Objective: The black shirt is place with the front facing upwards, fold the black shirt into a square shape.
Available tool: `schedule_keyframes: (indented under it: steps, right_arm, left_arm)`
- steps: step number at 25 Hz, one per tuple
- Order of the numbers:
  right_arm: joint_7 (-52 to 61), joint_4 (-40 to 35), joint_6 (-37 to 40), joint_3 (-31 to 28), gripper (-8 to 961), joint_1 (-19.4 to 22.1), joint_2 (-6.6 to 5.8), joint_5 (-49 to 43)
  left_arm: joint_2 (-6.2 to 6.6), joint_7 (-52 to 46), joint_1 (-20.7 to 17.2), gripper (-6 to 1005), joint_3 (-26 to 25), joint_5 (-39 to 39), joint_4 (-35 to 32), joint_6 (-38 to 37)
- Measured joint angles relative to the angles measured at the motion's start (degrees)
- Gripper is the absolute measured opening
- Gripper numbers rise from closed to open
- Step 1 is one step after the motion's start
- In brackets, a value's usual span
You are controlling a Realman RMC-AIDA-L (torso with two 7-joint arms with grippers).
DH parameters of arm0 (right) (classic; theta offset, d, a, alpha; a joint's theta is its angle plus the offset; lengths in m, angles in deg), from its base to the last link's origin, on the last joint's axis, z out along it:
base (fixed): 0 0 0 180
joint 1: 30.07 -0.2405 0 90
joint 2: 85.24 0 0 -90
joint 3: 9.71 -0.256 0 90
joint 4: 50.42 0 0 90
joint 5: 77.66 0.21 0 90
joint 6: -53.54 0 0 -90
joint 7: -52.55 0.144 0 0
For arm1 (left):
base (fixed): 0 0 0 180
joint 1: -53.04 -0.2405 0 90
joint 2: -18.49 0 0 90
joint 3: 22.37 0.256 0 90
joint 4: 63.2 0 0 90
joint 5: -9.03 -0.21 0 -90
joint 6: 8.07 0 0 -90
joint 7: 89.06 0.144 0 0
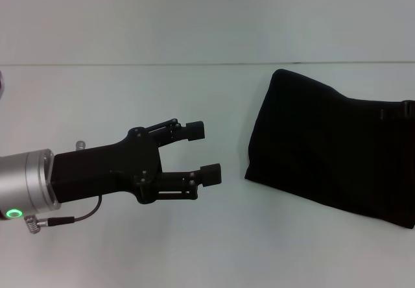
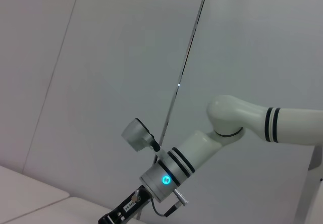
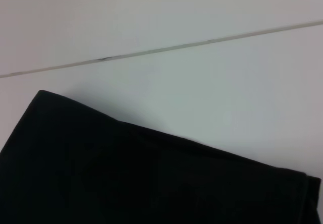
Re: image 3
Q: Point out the black shirt with FREE print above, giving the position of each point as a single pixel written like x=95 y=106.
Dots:
x=126 y=183

